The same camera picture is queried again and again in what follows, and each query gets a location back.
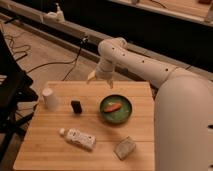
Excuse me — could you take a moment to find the black eraser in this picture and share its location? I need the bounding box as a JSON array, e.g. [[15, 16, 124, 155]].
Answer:
[[71, 100, 82, 114]]

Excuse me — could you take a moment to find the black chair frame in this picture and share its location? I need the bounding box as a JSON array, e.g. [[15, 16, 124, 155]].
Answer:
[[0, 31, 38, 162]]

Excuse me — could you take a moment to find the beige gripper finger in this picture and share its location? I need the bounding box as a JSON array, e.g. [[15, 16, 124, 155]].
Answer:
[[107, 79, 114, 89], [86, 70, 96, 84]]

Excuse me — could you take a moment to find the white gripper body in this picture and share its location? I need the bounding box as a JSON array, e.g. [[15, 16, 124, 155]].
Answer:
[[95, 58, 115, 80]]

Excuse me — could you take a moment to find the white ceramic cup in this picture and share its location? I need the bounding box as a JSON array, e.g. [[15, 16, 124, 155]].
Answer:
[[42, 88, 58, 111]]

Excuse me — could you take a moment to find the orange carrot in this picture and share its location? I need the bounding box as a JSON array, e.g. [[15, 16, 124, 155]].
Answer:
[[104, 103, 122, 113]]

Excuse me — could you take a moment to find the white plastic bottle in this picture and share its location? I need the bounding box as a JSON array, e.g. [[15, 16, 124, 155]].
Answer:
[[59, 128, 96, 151]]

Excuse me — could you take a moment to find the black floor cable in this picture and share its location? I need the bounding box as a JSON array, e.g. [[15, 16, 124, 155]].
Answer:
[[25, 35, 90, 82]]

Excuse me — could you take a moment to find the green bowl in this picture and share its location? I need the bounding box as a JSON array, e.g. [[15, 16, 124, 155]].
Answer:
[[99, 94, 132, 124]]

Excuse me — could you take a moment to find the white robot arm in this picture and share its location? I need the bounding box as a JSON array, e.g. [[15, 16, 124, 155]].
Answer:
[[88, 38, 213, 171]]

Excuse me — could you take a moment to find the wooden rail beam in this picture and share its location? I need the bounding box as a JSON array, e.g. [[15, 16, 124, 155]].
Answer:
[[0, 0, 213, 73]]

